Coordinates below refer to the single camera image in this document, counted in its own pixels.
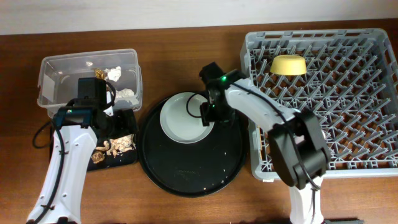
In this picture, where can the gold foil wrapper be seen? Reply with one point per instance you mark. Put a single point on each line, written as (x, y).
(100, 74)

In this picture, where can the round black serving tray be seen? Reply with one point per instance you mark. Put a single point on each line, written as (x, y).
(190, 170)

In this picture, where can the grey dishwasher rack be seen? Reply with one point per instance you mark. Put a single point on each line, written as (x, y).
(350, 84)

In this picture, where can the white tissue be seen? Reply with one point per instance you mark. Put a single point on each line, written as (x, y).
(113, 74)
(126, 95)

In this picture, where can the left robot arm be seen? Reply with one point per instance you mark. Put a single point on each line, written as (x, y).
(60, 197)

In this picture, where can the grey plate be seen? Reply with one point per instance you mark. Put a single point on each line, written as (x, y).
(176, 122)

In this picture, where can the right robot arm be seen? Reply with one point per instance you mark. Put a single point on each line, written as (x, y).
(297, 144)

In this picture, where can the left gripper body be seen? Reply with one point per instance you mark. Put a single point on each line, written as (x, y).
(111, 121)

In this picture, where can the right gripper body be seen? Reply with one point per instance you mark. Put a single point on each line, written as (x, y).
(220, 111)

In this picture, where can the food scraps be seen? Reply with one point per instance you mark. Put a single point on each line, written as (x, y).
(114, 147)

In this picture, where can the yellow bowl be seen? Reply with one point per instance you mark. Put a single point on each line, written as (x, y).
(289, 65)

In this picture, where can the clear plastic bin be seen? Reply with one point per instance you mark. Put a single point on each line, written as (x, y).
(59, 75)

